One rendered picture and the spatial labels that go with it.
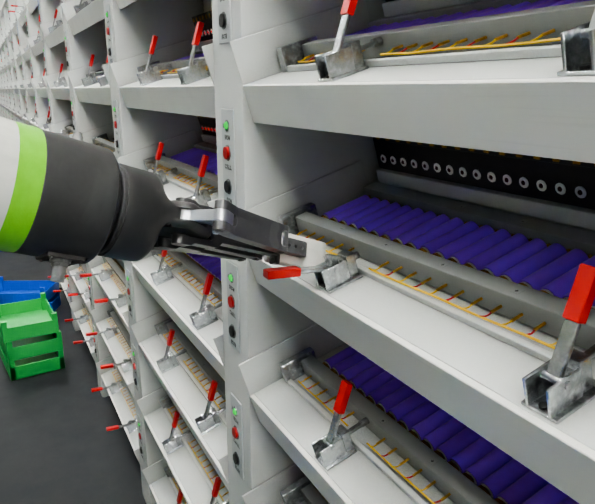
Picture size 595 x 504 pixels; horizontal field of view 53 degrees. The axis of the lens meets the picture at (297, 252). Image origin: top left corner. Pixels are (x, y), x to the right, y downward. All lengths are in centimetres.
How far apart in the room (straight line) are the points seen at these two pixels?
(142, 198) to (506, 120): 26
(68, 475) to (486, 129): 173
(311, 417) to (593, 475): 42
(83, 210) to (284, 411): 43
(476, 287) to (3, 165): 36
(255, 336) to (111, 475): 120
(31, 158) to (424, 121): 27
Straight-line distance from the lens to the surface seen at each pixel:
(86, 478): 194
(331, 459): 68
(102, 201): 45
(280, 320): 80
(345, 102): 53
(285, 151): 75
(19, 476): 202
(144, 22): 142
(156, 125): 142
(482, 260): 55
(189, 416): 118
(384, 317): 53
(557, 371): 40
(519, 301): 48
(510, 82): 38
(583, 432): 40
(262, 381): 82
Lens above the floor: 109
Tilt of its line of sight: 15 degrees down
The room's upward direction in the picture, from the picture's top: straight up
